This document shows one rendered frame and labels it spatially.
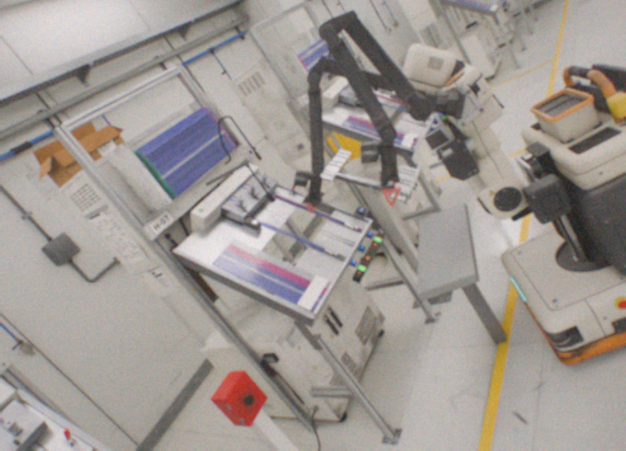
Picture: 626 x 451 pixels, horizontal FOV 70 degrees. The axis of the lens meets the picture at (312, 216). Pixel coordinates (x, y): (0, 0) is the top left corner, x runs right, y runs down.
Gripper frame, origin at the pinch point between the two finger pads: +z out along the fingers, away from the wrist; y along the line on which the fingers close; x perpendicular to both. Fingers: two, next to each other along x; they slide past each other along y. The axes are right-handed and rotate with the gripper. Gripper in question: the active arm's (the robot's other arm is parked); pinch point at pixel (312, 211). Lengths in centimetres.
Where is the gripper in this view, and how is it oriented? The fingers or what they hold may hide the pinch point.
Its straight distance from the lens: 215.8
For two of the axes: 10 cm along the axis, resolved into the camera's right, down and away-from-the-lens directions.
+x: 8.9, 3.6, -2.6
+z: -1.0, 7.4, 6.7
